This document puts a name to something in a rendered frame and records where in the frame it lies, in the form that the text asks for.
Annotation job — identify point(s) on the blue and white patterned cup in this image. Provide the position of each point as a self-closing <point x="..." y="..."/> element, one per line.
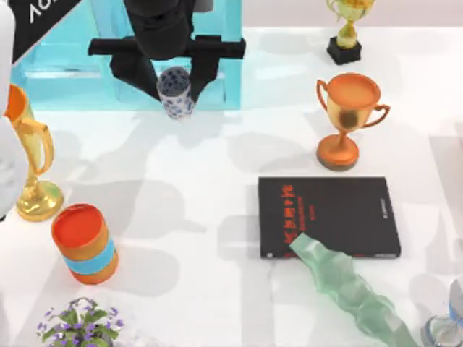
<point x="175" y="99"/>

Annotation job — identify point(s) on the light blue rack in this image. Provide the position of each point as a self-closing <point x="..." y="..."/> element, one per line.
<point x="72" y="86"/>

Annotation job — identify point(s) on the gold trophy with black base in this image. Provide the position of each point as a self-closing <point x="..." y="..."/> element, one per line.
<point x="349" y="32"/>

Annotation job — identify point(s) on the tall gold trophy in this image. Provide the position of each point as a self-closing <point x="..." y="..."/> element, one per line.
<point x="36" y="195"/>

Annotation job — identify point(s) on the orange can with blue band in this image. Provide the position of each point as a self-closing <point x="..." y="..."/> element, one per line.
<point x="85" y="246"/>

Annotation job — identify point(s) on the black book with red lettering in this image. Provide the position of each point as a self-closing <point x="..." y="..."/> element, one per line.
<point x="332" y="213"/>

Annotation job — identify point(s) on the pale green wavy glass bottle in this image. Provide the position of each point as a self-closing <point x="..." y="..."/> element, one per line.
<point x="343" y="282"/>

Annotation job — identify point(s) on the potted plant with purple flowers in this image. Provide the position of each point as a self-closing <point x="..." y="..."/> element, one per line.
<point x="81" y="325"/>

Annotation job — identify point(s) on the clear bottle with blue label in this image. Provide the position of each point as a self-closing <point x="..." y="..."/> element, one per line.
<point x="443" y="329"/>

